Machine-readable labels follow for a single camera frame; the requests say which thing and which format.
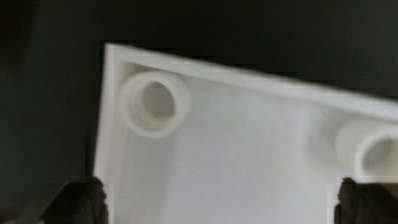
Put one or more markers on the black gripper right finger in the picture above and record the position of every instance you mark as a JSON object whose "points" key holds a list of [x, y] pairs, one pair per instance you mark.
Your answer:
{"points": [[366, 203]]}

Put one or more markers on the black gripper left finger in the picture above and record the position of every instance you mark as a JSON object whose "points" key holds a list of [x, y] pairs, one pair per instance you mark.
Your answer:
{"points": [[78, 207]]}

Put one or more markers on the white square tabletop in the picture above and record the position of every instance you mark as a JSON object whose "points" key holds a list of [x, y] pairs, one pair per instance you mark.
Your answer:
{"points": [[229, 144]]}

